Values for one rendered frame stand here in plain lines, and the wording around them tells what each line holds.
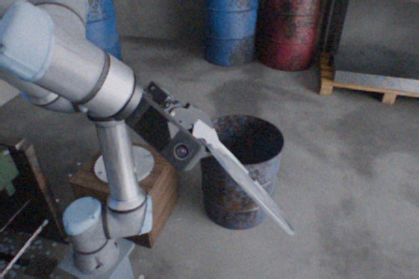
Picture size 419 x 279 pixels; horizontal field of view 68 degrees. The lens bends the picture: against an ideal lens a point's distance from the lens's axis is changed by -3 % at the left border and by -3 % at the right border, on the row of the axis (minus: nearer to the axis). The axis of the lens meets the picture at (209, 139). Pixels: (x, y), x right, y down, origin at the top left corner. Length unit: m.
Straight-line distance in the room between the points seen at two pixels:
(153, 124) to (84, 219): 0.61
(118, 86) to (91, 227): 0.66
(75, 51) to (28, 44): 0.05
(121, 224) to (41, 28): 0.72
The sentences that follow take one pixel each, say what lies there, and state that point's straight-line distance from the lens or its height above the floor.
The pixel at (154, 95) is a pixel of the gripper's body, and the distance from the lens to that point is 0.50.
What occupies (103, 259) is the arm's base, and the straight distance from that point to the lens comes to 1.12.
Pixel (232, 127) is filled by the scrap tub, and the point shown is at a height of 0.40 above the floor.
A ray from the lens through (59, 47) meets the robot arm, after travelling 0.38.
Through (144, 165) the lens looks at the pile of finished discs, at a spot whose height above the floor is 0.36.
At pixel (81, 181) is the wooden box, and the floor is 0.35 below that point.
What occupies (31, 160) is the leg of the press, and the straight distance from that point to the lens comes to 1.49.
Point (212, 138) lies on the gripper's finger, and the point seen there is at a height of 1.08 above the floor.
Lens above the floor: 1.40
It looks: 36 degrees down
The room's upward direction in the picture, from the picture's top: straight up
